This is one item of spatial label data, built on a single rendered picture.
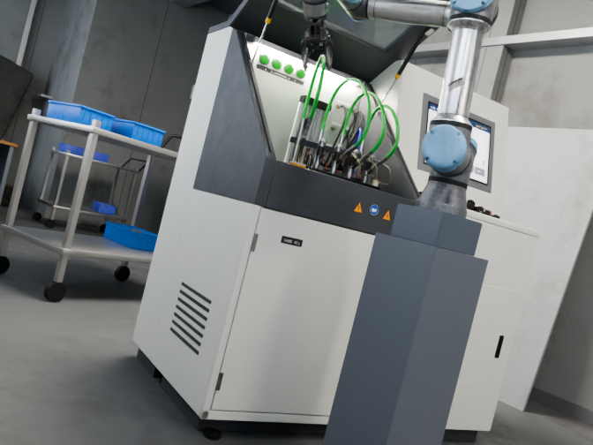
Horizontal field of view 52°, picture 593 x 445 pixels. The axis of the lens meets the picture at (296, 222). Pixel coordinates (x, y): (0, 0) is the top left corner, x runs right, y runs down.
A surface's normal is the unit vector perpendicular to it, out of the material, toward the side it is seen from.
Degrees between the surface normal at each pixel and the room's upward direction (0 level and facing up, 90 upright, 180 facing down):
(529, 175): 81
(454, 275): 90
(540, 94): 90
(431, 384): 90
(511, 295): 90
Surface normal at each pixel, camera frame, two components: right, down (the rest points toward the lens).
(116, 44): 0.58, 0.16
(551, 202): -0.73, -0.33
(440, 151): -0.40, 0.05
